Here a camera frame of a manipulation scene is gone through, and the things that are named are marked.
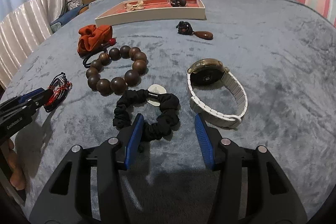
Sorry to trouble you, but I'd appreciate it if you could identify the black scrunchie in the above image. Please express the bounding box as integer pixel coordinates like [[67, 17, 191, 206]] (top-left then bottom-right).
[[112, 89, 180, 143]]

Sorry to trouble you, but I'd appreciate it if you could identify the cream organza scrunchie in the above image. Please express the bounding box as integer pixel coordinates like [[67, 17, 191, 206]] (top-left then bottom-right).
[[125, 0, 145, 12]]

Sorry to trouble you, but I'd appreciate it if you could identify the brown wooden bead bracelet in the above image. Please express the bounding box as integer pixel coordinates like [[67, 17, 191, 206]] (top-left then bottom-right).
[[85, 45, 148, 96]]

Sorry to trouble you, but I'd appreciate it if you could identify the left hand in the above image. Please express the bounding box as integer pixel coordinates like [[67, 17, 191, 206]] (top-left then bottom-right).
[[6, 139, 26, 190]]

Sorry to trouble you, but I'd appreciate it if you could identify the brown pendant black cord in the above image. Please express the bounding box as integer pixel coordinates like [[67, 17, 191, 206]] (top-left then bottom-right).
[[176, 20, 214, 41]]

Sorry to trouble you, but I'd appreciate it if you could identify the braided cord bracelets bundle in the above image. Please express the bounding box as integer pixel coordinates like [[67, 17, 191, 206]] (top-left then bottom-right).
[[43, 72, 73, 113]]

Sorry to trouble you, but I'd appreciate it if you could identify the orange fabric scrunchie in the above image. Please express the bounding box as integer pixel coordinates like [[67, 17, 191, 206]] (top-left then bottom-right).
[[77, 24, 113, 56]]

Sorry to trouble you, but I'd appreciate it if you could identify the white tray brick-pattern base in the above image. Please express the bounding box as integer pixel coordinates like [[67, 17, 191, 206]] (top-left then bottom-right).
[[95, 0, 206, 26]]

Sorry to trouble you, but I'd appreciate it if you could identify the grey plush bed blanket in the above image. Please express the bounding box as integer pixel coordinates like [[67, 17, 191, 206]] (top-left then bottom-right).
[[3, 0, 335, 223]]

